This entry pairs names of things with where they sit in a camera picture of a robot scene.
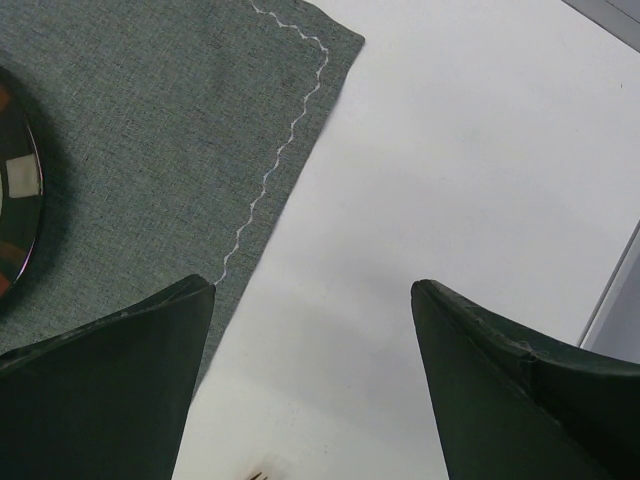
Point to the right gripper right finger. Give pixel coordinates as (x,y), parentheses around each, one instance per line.
(513,403)

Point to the dark rimmed dinner plate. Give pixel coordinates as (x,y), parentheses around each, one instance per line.
(22,189)

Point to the aluminium frame rail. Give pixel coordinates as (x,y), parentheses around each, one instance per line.
(613,327)

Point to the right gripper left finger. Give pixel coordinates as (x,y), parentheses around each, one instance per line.
(109,399)

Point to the grey cloth placemat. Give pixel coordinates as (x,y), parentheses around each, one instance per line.
(171,135)

